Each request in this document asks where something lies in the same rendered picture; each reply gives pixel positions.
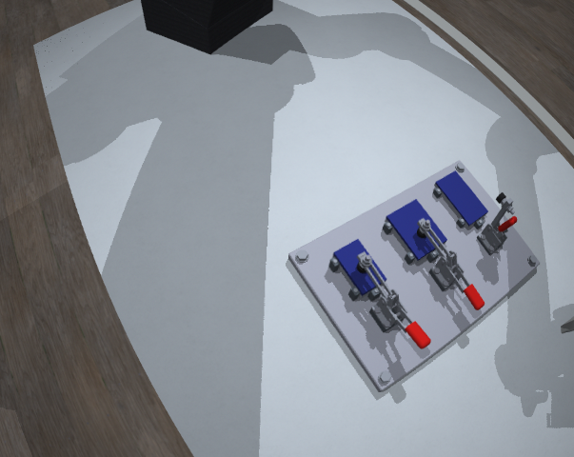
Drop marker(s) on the grey toggle clamp with red handle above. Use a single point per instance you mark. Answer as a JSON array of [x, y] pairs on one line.
[[441, 273], [490, 240], [382, 312]]

